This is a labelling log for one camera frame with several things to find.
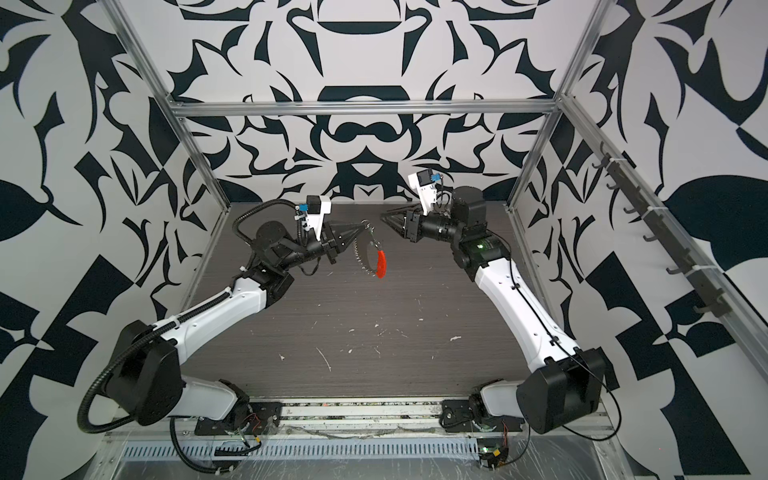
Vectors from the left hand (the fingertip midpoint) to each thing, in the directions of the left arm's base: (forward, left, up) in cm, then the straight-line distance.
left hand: (365, 219), depth 66 cm
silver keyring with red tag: (-5, -3, -13) cm, 14 cm away
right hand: (+1, -5, 0) cm, 5 cm away
